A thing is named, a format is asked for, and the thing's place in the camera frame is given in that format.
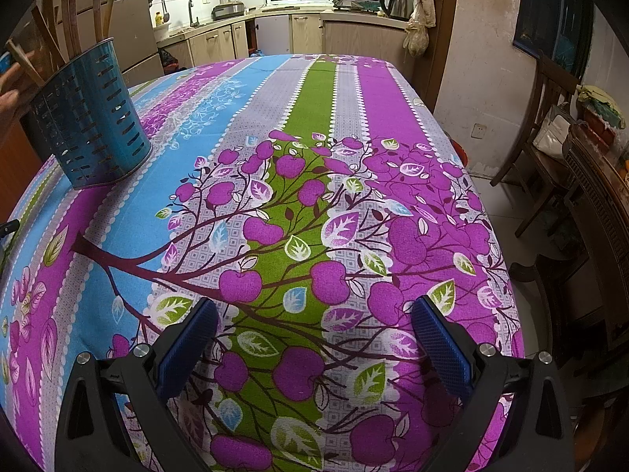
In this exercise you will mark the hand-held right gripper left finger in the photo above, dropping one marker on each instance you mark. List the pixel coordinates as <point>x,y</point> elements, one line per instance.
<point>189,349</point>

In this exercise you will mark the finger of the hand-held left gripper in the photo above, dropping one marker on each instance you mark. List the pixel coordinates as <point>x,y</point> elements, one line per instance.
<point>6,62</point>

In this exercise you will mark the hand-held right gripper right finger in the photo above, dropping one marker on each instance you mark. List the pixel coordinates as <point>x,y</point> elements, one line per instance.
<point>440,349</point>

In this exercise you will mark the wooden chopstick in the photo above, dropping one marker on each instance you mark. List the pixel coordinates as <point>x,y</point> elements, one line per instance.
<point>24,63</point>

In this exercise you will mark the bunch of wooden chopsticks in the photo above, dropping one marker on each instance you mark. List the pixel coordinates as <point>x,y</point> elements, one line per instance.
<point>69,19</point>

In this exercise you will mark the blue metal utensil holder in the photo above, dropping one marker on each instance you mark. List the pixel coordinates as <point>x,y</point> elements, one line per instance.
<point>88,123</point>

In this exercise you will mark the person's left hand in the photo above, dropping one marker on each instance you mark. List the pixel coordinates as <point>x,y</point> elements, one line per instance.
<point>7,98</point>

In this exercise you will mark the orange wooden cabinet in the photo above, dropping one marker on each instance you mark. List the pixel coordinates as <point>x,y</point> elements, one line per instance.
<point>17,152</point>

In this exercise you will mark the grey refrigerator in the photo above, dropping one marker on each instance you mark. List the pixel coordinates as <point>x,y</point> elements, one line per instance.
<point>140,39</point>

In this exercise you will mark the floral striped tablecloth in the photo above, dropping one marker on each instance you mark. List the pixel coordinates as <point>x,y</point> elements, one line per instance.
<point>314,206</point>

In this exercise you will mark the kitchen faucet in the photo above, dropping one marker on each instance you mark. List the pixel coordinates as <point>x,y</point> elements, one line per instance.
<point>194,14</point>

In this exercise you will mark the red stool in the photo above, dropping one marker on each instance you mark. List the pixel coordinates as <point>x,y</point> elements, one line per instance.
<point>461,152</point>

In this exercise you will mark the dark wooden side table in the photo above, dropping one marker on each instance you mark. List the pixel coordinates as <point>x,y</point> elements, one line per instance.
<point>599,231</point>

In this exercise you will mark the wooden chair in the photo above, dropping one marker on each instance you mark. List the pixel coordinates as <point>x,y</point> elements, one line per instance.
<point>535,157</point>

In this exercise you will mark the countertop cooker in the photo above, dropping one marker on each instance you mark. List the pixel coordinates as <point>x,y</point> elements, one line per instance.
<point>228,11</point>

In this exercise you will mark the white bag on chair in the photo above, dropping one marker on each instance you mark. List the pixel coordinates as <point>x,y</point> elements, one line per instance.
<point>553,132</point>

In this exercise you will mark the kitchen counter cabinets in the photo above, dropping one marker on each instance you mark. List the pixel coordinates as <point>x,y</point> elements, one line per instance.
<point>304,34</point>

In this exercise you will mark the hanging cloth bags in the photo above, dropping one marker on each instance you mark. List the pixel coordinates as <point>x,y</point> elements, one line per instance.
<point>420,24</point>

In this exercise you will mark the electric kettle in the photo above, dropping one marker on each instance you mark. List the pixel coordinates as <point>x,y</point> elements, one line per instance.
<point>397,5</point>

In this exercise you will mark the gas stove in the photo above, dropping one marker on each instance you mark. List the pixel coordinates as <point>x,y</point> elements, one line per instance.
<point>358,5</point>

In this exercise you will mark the dark window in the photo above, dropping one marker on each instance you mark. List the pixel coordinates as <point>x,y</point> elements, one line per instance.
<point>555,14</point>

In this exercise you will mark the white wall socket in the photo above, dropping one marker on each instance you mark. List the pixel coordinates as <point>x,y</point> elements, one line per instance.
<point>479,131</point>

